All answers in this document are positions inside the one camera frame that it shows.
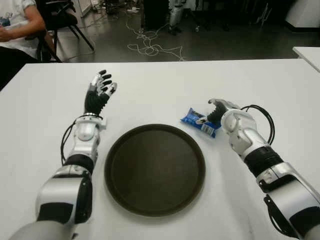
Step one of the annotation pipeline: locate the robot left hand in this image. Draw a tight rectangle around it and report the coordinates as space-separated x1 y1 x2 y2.
84 69 118 116

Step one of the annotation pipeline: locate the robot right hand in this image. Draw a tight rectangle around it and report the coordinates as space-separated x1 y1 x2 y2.
197 98 242 126

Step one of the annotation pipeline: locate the blue Oreo cookie pack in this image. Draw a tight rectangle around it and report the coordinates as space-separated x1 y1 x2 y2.
179 107 223 139

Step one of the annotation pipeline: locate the black wheeled stand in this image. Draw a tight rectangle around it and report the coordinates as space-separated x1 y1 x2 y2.
188 9 211 33

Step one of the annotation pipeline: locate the black office chair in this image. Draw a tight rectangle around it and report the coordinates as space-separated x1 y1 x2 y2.
26 0 96 63

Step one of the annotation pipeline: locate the round dark brown tray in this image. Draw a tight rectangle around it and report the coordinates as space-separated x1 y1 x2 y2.
103 123 207 216

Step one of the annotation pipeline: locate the white side table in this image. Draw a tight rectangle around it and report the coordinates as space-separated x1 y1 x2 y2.
292 46 320 74

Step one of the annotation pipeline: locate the black cabinet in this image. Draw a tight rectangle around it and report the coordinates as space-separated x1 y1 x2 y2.
143 0 172 30

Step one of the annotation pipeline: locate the seated person in white shirt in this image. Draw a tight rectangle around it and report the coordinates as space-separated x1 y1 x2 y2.
0 0 48 91

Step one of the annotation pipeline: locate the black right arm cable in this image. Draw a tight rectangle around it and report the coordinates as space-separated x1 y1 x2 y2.
240 104 276 146

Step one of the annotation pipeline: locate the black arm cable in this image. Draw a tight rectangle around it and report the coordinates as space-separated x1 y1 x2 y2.
240 104 276 146
60 118 79 166

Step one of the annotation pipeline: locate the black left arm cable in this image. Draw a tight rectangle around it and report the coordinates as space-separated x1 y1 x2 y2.
60 118 79 166

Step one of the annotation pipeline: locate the white cable on floor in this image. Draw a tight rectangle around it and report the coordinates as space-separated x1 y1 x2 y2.
125 16 187 62

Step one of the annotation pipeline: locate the white pedestal with black base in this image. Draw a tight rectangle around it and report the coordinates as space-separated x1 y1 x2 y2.
284 0 320 33

